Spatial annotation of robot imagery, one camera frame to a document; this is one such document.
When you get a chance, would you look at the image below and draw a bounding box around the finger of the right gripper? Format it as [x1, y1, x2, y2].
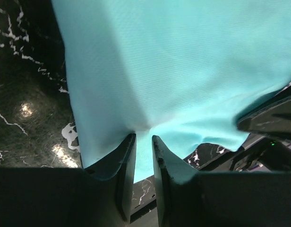
[237, 86, 291, 142]

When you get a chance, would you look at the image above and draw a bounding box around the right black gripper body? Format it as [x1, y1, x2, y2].
[197, 136, 291, 172]

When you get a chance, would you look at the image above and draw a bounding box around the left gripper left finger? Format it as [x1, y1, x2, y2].
[0, 134, 136, 227]

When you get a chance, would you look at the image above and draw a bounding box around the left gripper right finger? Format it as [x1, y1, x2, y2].
[152, 136, 291, 227]

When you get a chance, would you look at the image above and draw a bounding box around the teal t-shirt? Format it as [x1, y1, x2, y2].
[52, 0, 291, 182]

